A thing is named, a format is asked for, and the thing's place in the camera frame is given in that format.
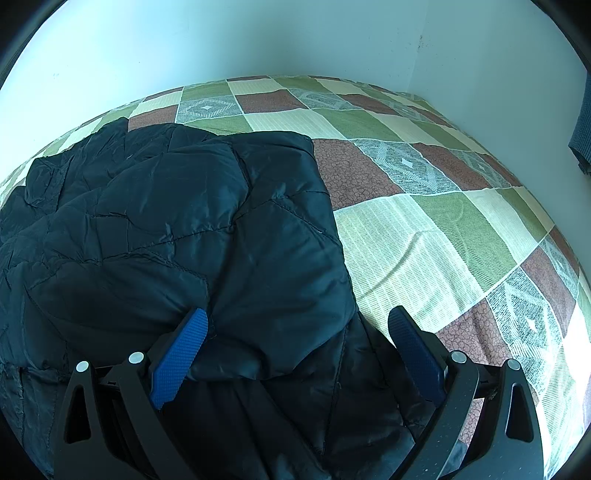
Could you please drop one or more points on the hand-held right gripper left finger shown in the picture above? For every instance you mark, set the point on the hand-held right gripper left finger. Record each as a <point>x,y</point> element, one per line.
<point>181,348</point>

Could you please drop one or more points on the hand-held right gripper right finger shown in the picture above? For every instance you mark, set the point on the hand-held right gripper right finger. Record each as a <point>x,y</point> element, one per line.
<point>412,353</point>

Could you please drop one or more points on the black puffer jacket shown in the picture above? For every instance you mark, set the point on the black puffer jacket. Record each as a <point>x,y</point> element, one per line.
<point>175,240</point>

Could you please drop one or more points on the patchwork checkered bedspread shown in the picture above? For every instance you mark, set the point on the patchwork checkered bedspread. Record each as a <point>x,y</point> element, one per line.
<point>415,240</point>

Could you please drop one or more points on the blue curtain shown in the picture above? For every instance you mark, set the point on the blue curtain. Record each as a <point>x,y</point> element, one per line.
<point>581,141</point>

